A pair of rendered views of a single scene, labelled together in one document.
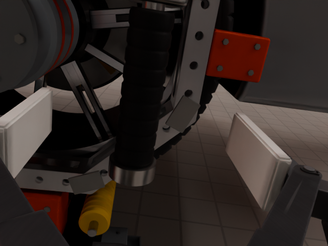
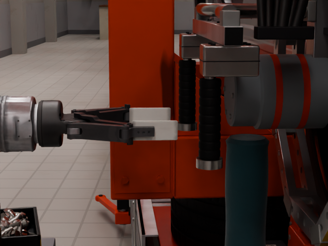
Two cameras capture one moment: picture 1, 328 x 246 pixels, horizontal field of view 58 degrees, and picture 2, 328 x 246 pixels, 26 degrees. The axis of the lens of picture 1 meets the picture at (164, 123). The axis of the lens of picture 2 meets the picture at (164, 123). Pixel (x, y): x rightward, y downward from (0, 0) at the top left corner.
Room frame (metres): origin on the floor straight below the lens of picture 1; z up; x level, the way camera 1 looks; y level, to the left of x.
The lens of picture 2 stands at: (0.23, -1.12, 1.02)
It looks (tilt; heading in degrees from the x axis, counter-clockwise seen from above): 10 degrees down; 93
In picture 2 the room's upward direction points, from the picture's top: straight up
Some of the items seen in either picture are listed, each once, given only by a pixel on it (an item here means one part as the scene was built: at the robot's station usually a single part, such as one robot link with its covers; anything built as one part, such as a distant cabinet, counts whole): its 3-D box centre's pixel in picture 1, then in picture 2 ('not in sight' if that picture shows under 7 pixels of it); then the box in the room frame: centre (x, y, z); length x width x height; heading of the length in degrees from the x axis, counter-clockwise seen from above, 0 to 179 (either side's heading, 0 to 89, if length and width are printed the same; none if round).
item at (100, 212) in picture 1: (102, 187); not in sight; (0.57, 0.11, 0.51); 0.29 x 0.06 x 0.06; 7
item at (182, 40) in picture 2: not in sight; (201, 45); (0.23, 0.36, 0.93); 0.09 x 0.05 x 0.05; 7
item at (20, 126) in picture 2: not in sight; (20, 123); (-0.06, -0.02, 0.83); 0.09 x 0.06 x 0.09; 97
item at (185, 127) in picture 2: not in sight; (187, 92); (0.20, 0.36, 0.83); 0.04 x 0.04 x 0.16
